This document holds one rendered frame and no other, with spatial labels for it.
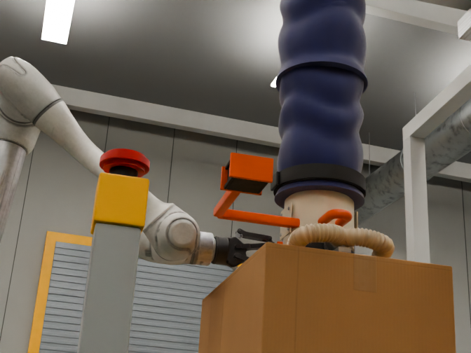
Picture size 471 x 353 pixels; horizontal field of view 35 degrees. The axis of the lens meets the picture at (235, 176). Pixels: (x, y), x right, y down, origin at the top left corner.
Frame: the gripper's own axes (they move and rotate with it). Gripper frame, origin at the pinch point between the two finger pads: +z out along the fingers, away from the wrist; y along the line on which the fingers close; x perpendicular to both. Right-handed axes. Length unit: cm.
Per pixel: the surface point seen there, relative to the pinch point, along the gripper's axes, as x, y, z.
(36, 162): -929, -389, -128
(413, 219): -272, -122, 176
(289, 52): 32, -45, -10
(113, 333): 95, 41, -50
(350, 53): 37, -44, 5
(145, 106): -881, -489, 26
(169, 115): -883, -481, 67
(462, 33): -140, -189, 144
